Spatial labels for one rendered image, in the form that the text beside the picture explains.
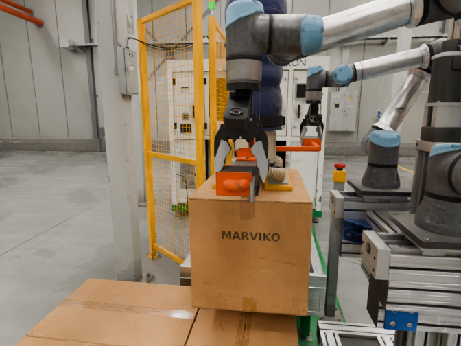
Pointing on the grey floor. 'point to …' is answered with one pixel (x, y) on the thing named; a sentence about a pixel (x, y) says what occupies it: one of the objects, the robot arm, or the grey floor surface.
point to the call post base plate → (333, 318)
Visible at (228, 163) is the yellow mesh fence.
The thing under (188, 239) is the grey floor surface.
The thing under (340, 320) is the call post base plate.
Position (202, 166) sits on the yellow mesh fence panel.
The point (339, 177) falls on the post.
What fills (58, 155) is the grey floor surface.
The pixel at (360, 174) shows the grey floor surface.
